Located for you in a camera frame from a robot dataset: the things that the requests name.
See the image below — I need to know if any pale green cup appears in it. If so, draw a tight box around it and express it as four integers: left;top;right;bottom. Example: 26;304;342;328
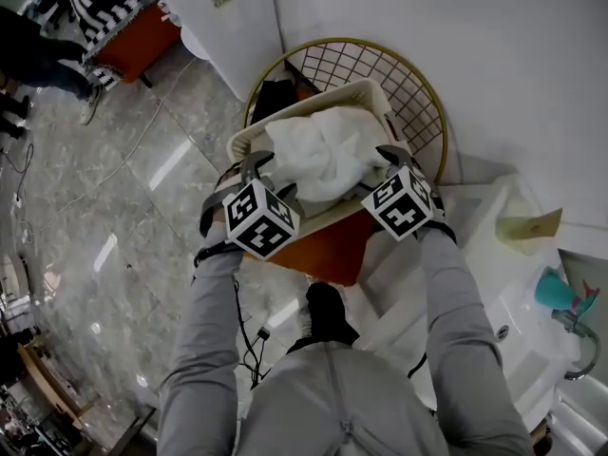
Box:
495;214;542;256

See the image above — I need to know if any person's black trouser leg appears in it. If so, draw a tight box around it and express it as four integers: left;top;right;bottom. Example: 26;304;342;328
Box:
286;281;361;356

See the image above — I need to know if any white water dispenser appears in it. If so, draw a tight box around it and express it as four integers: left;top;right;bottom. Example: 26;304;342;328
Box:
163;0;286;105

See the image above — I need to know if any person's right forearm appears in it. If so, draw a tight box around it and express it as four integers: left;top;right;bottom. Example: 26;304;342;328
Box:
412;228;536;456

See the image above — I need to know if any orange armchair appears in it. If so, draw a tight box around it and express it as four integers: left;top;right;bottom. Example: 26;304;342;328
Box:
60;0;184;86

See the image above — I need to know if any white washbasin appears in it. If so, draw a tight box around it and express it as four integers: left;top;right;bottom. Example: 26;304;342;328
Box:
353;178;602;429

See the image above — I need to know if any black white striped blanket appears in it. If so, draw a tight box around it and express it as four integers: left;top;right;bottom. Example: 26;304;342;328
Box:
68;0;161;90

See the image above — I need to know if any person's left forearm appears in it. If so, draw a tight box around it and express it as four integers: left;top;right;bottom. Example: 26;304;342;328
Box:
156;242;248;456

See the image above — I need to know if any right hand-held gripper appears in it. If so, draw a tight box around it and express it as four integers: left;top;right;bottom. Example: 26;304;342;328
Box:
350;143;450;244

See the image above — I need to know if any person's grey hoodie torso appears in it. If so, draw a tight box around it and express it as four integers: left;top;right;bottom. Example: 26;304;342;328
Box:
237;342;452;456

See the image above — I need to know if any teal spray bottle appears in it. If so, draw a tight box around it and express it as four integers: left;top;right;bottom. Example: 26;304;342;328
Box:
534;266;602;317

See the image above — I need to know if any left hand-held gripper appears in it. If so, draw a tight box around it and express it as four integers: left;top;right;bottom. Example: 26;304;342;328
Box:
198;148;304;262

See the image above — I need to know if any cream flat stick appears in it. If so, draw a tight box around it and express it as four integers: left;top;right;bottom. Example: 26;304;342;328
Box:
522;207;564;240

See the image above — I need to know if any cream plastic laundry basket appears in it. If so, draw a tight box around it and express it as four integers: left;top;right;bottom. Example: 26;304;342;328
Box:
226;77;396;238

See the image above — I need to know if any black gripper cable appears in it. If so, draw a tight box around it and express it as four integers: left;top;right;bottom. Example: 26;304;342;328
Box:
231;273;273;391

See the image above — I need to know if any chrome faucet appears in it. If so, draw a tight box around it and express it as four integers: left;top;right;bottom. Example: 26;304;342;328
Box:
550;309;603;382

